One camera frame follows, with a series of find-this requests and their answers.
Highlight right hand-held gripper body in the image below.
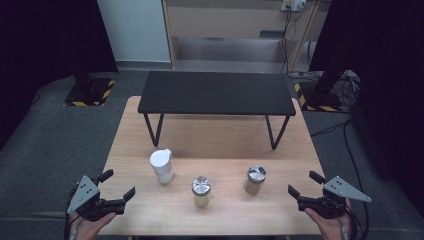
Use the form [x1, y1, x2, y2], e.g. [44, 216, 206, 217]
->
[297, 175, 372, 220]

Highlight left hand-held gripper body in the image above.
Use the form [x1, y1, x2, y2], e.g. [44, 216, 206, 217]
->
[67, 175, 127, 222]

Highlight silver-lidded jar brown powder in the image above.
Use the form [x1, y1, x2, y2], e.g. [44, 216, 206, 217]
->
[243, 164, 267, 196]

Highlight white-lidded glass jar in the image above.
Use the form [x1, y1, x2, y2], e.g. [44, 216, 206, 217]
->
[149, 148, 175, 186]

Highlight silver-lidded jar yellow powder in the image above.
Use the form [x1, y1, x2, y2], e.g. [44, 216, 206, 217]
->
[191, 176, 212, 208]

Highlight black metal shelf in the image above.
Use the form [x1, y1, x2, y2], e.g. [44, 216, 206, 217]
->
[137, 70, 297, 151]

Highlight person's right hand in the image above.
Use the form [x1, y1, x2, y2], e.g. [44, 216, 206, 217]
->
[304, 198, 353, 240]

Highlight person's left hand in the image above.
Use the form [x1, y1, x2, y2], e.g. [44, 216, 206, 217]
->
[68, 212, 117, 240]

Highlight black stand with striped base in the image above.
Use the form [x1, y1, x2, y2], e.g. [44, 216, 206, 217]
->
[293, 68, 343, 113]
[63, 63, 116, 108]

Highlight dark curtain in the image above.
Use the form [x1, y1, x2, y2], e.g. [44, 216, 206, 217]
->
[309, 0, 424, 209]
[0, 0, 119, 149]

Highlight white panel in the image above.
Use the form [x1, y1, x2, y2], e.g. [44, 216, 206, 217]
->
[96, 0, 172, 63]

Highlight teal label strip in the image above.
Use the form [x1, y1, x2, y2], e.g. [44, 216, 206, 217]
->
[259, 30, 286, 39]

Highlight white power strip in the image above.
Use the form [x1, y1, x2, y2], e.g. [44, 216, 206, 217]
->
[280, 0, 307, 13]

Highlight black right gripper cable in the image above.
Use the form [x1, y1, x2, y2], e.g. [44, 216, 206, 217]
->
[343, 199, 371, 240]

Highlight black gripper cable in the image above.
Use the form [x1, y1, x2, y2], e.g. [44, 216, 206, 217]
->
[343, 199, 371, 240]
[63, 185, 83, 240]

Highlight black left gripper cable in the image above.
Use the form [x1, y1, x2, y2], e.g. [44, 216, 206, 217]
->
[63, 185, 83, 240]

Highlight black floor cables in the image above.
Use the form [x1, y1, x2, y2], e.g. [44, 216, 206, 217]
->
[309, 70, 363, 138]

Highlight black hanging cables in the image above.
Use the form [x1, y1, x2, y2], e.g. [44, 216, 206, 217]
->
[280, 6, 303, 74]

